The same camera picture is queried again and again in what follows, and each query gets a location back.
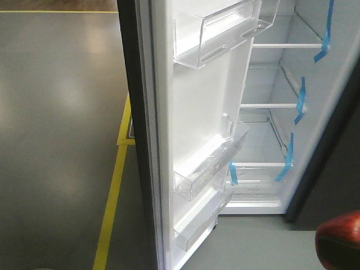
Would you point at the red yellow apple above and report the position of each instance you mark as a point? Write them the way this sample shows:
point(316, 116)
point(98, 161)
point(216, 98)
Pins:
point(337, 242)

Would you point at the clear fridge crisper drawer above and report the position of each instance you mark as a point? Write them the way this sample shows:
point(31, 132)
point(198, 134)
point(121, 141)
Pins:
point(259, 181)

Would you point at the dark grey fridge body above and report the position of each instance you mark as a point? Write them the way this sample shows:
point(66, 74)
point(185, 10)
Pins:
point(286, 84)

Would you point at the middle clear door bin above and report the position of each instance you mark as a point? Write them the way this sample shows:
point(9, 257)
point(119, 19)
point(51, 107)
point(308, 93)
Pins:
point(195, 171)

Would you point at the clear door bin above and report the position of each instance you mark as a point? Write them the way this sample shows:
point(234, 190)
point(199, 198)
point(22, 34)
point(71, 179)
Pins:
point(195, 171)
point(205, 30)
point(200, 216)

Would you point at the dark floor sign white text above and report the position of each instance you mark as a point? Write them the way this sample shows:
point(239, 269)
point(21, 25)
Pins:
point(131, 130)

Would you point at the lower clear door bin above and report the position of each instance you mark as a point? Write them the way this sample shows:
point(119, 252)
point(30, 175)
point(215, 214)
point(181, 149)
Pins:
point(200, 216)

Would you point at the upper clear door bin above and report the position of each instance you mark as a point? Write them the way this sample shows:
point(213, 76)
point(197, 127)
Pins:
point(205, 30)

